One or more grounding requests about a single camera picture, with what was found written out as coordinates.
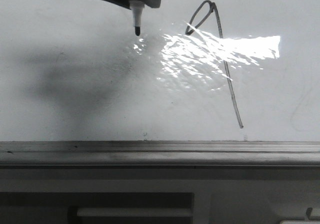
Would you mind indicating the grey aluminium whiteboard frame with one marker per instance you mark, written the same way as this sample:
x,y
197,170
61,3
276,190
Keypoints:
x,y
159,153

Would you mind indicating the white whiteboard marker pen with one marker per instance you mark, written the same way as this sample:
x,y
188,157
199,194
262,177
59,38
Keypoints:
x,y
136,7

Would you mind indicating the white whiteboard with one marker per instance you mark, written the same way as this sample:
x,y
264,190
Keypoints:
x,y
245,70

